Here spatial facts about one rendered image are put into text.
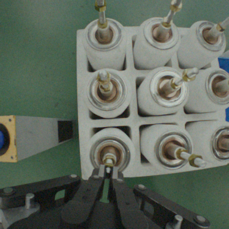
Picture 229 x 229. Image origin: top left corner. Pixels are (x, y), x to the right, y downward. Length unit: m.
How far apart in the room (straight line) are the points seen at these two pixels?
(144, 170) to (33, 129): 0.26
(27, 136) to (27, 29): 0.58
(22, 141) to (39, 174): 0.38
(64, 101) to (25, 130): 0.31
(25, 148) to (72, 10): 0.62
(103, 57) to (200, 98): 0.22
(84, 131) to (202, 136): 0.26
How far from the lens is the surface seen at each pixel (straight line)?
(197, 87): 0.31
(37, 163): 0.60
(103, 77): 0.16
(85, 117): 0.32
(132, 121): 0.31
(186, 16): 0.76
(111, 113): 0.24
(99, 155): 0.25
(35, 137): 0.27
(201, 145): 0.31
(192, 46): 0.35
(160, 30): 0.29
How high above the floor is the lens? 0.49
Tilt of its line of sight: 87 degrees down
